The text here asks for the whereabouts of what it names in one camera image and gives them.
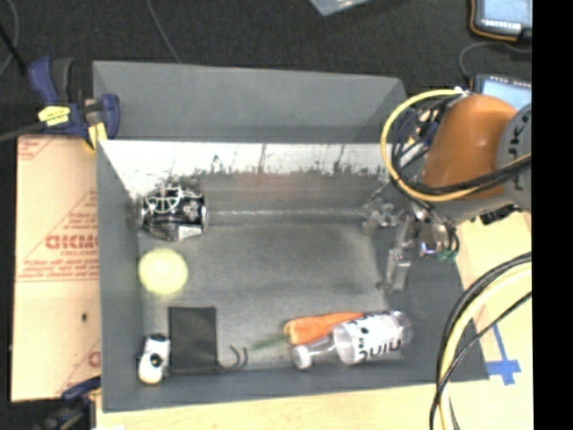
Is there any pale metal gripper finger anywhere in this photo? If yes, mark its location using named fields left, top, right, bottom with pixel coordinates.
left=378, top=222, right=416, bottom=293
left=363, top=197, right=407, bottom=237

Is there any clear plastic bottle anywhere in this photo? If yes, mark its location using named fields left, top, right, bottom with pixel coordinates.
left=291, top=310, right=414, bottom=370

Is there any orange toy carrot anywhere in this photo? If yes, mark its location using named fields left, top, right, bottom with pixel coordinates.
left=250, top=311, right=366, bottom=352

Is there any grey metal bin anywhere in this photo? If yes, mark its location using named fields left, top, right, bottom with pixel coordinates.
left=91, top=60, right=490, bottom=411

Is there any black curved hook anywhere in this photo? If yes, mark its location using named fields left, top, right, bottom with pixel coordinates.
left=221, top=345, right=250, bottom=372

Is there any black and white ball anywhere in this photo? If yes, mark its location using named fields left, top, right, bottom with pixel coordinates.
left=141, top=185, right=210, bottom=242

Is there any dark flat block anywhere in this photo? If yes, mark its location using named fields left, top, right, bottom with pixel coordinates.
left=167, top=305, right=221, bottom=374

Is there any yellow ball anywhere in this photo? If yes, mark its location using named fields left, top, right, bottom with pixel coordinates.
left=137, top=247, right=189, bottom=296

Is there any white and black toy animal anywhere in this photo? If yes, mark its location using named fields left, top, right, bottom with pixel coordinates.
left=136, top=333, right=172, bottom=385

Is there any brown cardboard board red print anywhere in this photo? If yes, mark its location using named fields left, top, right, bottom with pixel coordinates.
left=9, top=134, right=103, bottom=402

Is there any black cylinder on white bracket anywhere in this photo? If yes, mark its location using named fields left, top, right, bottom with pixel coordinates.
left=478, top=204, right=516, bottom=227

